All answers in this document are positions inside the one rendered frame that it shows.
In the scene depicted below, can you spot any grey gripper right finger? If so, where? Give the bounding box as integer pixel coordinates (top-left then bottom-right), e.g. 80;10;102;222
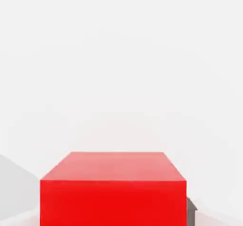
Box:
187;197;243;226

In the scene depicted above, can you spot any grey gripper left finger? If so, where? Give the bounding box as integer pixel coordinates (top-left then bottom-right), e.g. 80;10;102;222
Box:
0;208;41;226

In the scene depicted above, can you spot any small red cube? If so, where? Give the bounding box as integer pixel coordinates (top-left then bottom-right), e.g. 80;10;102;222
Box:
39;151;187;226

